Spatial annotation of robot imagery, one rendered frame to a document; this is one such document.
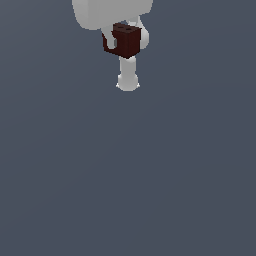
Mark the dark red cube block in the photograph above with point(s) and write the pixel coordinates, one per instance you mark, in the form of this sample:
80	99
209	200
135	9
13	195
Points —
126	41

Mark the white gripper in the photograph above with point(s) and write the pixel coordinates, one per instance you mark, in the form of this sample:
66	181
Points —
106	11

